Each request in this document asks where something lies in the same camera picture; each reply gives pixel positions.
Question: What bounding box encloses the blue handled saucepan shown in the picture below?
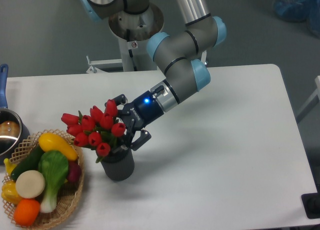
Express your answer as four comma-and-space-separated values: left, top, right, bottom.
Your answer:
0, 64, 30, 166

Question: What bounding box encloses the yellow squash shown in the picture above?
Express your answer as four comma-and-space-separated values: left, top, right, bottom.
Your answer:
38, 132, 78, 161

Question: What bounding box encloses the white table leg frame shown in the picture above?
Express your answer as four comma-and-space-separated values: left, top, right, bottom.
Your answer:
295, 75, 320, 124

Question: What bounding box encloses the yellow banana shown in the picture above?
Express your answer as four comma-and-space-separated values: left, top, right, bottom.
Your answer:
3, 158, 17, 176

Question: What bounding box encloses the dark grey ribbed vase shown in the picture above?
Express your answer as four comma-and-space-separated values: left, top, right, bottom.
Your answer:
100, 140, 135, 182

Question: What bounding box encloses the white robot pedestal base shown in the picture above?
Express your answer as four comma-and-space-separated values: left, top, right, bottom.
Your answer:
83, 0, 217, 75

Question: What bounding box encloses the orange fruit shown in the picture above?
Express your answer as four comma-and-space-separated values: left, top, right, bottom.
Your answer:
13, 198, 40, 227

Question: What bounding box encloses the green bok choy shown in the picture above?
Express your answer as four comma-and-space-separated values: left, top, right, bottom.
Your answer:
38, 150, 69, 214

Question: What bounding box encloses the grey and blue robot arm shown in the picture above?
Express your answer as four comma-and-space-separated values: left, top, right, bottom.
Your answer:
81, 0, 227, 152

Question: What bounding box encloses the round beige bun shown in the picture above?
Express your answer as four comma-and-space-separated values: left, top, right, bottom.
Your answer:
15, 170, 46, 199

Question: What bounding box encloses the dark green cucumber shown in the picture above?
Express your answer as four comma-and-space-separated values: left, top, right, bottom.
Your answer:
10, 145, 45, 181

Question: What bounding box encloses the blue plastic bag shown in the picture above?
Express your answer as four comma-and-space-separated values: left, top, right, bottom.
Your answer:
272, 0, 320, 38

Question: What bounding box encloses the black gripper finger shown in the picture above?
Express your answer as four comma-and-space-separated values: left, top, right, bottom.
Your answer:
104, 94, 128, 111
111, 129, 152, 154

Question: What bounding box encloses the red tulip bouquet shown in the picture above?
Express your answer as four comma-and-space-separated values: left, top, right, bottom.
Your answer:
61, 99, 127, 163

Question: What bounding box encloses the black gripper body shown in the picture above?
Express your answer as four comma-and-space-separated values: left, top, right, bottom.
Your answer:
119, 90, 164, 138

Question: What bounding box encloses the dark red radish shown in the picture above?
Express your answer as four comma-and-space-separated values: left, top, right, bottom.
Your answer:
66, 161, 82, 183

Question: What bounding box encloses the black device at table edge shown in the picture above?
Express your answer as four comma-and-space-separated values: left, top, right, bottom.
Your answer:
301, 192, 320, 219

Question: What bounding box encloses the yellow bell pepper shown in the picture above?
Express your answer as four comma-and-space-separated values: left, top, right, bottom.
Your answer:
1, 180, 23, 205

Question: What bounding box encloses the woven wicker basket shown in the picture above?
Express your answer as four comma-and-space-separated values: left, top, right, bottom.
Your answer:
0, 129, 85, 230

